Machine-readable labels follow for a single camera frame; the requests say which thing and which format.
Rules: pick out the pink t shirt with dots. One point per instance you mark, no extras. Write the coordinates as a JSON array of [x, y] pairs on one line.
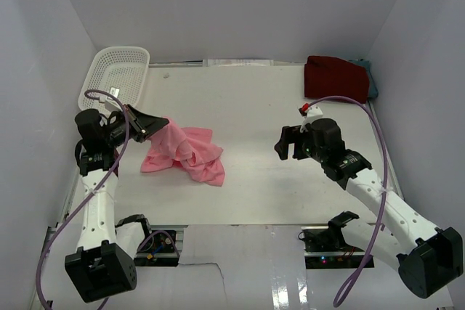
[[188, 148]]

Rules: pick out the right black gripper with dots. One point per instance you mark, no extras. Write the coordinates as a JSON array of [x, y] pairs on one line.
[[292, 135]]

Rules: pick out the papers at back edge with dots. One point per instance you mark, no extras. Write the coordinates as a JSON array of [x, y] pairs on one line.
[[237, 63]]

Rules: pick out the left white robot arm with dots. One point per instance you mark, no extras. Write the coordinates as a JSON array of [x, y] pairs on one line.
[[103, 264]]

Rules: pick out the white paper sheet front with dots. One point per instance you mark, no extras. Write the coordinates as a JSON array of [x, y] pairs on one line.
[[242, 267]]

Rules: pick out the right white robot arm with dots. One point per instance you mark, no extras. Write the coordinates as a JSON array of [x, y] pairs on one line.
[[426, 257]]

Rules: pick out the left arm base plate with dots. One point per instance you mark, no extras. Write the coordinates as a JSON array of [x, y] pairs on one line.
[[160, 251]]

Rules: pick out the folded teal t shirt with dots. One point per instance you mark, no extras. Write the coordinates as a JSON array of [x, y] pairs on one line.
[[366, 64]]

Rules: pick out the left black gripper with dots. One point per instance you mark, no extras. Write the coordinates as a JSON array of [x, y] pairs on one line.
[[144, 125]]

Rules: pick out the folded dark red t shirt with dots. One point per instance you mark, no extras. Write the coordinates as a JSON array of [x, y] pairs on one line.
[[330, 76]]

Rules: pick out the white plastic mesh basket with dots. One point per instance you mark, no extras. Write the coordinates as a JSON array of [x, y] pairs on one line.
[[118, 70]]

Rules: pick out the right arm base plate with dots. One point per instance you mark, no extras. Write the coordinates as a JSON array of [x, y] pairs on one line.
[[322, 252]]

